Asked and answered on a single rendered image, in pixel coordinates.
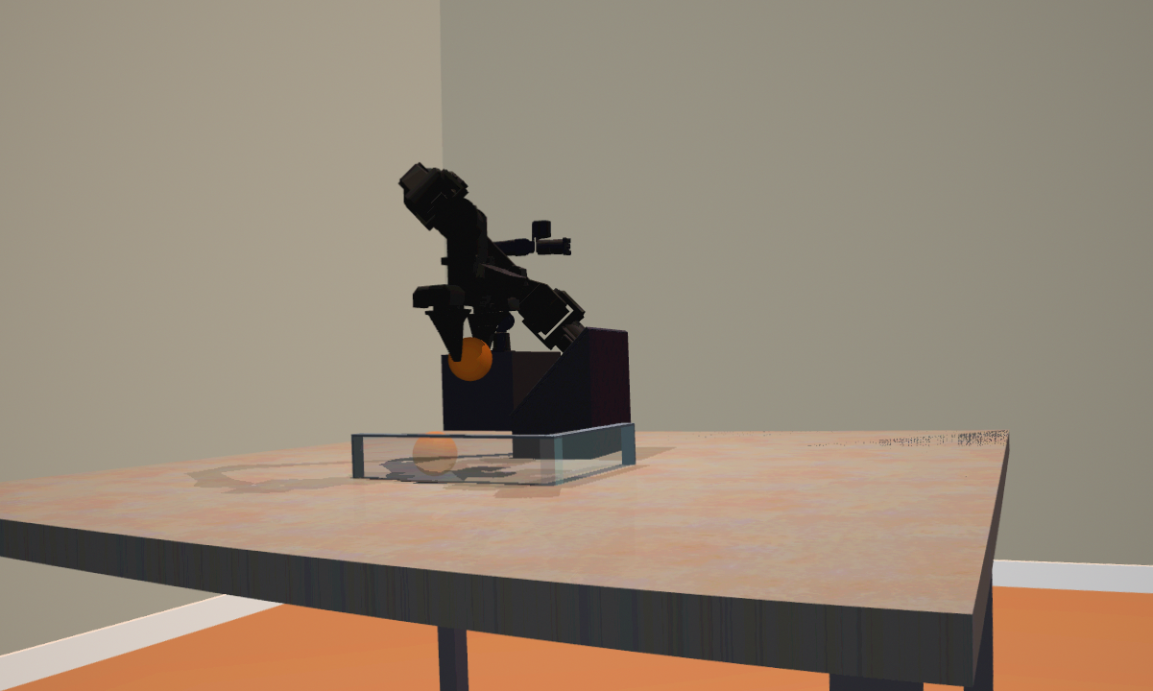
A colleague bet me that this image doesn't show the low clear glass walls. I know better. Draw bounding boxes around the low clear glass walls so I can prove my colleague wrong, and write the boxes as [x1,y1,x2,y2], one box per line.
[353,426,635,487]

